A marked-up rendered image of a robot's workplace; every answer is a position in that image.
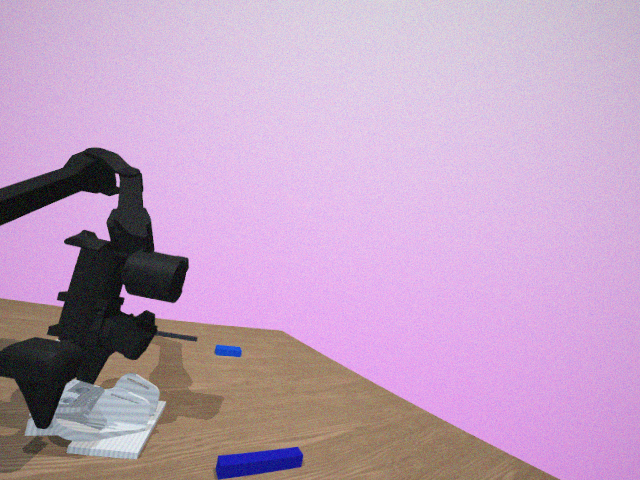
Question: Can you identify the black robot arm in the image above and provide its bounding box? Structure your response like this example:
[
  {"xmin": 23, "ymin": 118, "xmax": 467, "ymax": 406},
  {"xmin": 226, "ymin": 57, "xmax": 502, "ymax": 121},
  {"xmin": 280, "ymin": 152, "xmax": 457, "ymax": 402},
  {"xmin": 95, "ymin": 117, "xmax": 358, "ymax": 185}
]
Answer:
[{"xmin": 0, "ymin": 147, "xmax": 189, "ymax": 360}]

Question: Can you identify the blue rectangular block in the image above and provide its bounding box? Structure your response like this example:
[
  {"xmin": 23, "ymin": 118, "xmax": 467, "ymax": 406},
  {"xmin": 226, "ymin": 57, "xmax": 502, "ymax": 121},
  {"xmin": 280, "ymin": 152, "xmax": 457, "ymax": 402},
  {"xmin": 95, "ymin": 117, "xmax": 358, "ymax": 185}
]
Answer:
[{"xmin": 215, "ymin": 344, "xmax": 242, "ymax": 357}]

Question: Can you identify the blue rectangular bar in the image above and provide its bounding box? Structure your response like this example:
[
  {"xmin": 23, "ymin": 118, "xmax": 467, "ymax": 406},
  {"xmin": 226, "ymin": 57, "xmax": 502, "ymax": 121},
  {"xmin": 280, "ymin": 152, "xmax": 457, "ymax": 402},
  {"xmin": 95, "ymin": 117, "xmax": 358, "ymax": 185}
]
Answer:
[{"xmin": 216, "ymin": 447, "xmax": 303, "ymax": 480}]

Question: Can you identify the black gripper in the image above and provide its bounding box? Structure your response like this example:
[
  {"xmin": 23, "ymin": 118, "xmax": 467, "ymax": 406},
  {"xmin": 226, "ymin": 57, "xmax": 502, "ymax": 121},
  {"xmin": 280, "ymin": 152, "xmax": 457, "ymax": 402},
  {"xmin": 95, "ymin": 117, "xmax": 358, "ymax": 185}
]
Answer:
[{"xmin": 0, "ymin": 284, "xmax": 125, "ymax": 429}]

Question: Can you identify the dark grey flat bar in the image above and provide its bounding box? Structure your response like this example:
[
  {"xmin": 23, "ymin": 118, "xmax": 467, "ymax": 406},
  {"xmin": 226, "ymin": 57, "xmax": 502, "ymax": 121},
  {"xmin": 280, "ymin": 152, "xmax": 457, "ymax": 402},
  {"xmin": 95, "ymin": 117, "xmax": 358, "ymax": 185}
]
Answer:
[{"xmin": 155, "ymin": 331, "xmax": 198, "ymax": 341}]

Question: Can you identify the white curved jaw with gear teeth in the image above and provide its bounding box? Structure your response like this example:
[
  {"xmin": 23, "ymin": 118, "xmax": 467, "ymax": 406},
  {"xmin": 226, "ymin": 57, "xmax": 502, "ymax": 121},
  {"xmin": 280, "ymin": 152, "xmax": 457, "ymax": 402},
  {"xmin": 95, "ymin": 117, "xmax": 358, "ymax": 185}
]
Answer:
[{"xmin": 114, "ymin": 373, "xmax": 160, "ymax": 415}]

